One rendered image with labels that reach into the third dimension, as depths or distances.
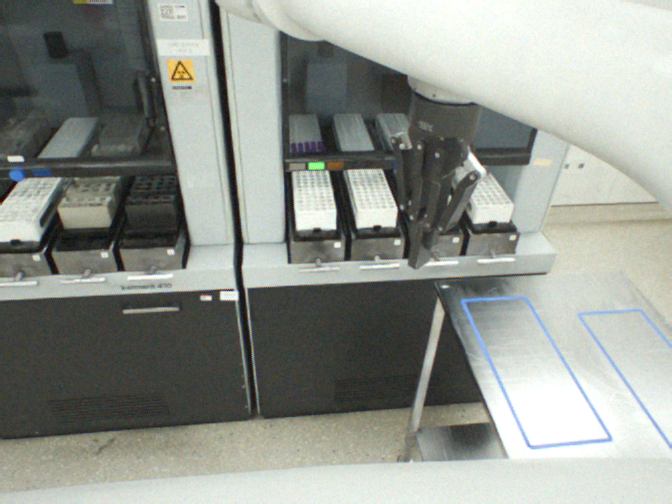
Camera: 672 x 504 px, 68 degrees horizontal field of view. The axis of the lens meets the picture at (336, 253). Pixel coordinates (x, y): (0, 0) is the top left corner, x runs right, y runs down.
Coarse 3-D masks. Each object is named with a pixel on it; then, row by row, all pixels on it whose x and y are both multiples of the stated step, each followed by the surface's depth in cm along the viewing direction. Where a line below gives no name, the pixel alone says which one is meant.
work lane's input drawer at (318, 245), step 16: (288, 176) 149; (288, 192) 142; (288, 208) 135; (336, 208) 136; (336, 224) 128; (304, 240) 124; (320, 240) 124; (336, 240) 124; (304, 256) 126; (320, 256) 127; (336, 256) 127; (304, 272) 123; (320, 272) 124
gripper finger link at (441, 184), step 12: (444, 156) 56; (432, 168) 57; (432, 180) 58; (444, 180) 58; (432, 192) 59; (444, 192) 60; (432, 204) 60; (444, 204) 61; (432, 216) 61; (432, 228) 62
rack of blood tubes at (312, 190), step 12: (300, 180) 136; (312, 180) 136; (324, 180) 137; (300, 192) 131; (312, 192) 131; (324, 192) 131; (300, 204) 126; (312, 204) 126; (324, 204) 127; (300, 216) 123; (312, 216) 123; (324, 216) 124; (300, 228) 125
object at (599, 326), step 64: (448, 320) 103; (512, 320) 102; (576, 320) 103; (640, 320) 103; (512, 384) 89; (576, 384) 90; (640, 384) 90; (448, 448) 138; (512, 448) 80; (576, 448) 80; (640, 448) 80
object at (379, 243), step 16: (336, 176) 151; (352, 224) 130; (352, 240) 125; (368, 240) 125; (384, 240) 126; (400, 240) 126; (352, 256) 128; (368, 256) 128; (384, 256) 129; (400, 256) 130
